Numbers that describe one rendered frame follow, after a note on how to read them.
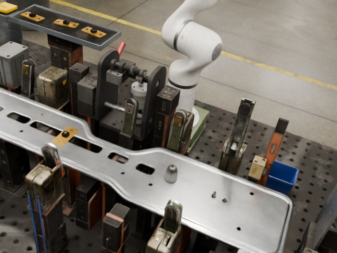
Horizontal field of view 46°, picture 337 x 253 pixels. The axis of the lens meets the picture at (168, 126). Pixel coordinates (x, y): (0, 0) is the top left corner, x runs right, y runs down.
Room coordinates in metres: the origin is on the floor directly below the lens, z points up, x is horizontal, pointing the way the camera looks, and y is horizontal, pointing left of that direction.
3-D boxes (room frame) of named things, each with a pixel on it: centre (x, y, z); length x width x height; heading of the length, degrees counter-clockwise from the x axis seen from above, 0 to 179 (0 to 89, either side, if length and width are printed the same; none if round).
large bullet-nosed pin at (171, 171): (0.75, -0.03, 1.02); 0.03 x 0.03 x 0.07
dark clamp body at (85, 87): (1.06, 0.26, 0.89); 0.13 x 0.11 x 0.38; 161
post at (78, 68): (1.10, 0.32, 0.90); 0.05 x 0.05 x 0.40; 71
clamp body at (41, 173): (0.68, 0.29, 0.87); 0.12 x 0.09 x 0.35; 161
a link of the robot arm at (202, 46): (1.30, -0.06, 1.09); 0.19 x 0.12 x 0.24; 57
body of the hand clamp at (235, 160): (0.87, -0.20, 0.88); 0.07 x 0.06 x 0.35; 161
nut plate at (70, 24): (1.26, 0.41, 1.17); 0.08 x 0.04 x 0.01; 81
